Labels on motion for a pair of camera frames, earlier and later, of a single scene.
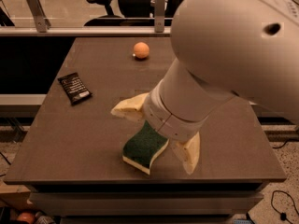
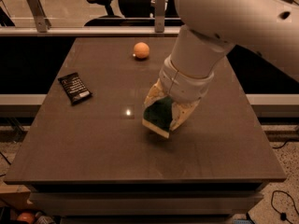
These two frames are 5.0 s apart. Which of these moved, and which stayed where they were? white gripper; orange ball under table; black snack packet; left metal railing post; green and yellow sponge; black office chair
Moved: white gripper; green and yellow sponge
Stayed: black snack packet; black office chair; orange ball under table; left metal railing post
